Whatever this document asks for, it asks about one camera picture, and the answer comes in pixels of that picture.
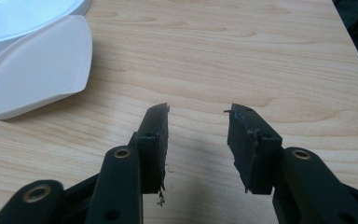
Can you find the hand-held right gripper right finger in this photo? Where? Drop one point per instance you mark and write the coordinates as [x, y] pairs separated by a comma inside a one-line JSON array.
[[251, 146]]

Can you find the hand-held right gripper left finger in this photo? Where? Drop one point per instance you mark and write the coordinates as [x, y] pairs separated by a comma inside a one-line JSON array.
[[153, 146]]

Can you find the white shallow dish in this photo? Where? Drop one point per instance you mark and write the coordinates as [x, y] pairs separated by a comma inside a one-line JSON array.
[[35, 67]]

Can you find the white round plate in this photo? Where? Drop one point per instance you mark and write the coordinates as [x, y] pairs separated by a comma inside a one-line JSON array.
[[18, 18]]

